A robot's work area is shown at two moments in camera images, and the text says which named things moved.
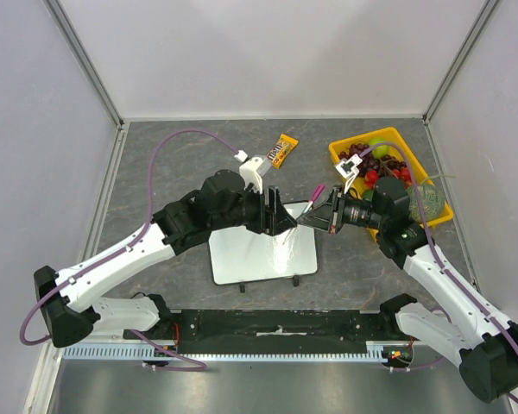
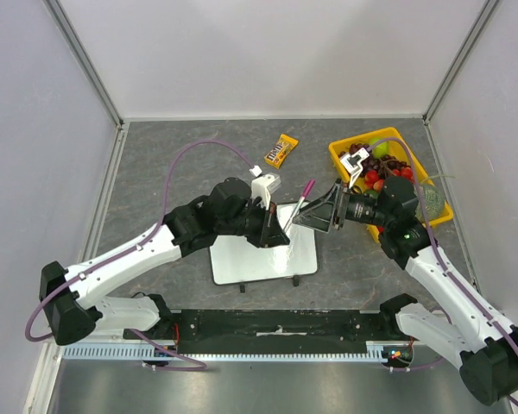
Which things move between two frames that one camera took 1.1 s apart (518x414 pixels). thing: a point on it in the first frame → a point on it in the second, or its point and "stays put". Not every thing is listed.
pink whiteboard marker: [306, 210] → [309, 186]
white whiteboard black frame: [238, 254] stays put
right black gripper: [336, 212] stays put
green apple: [379, 151] stays put
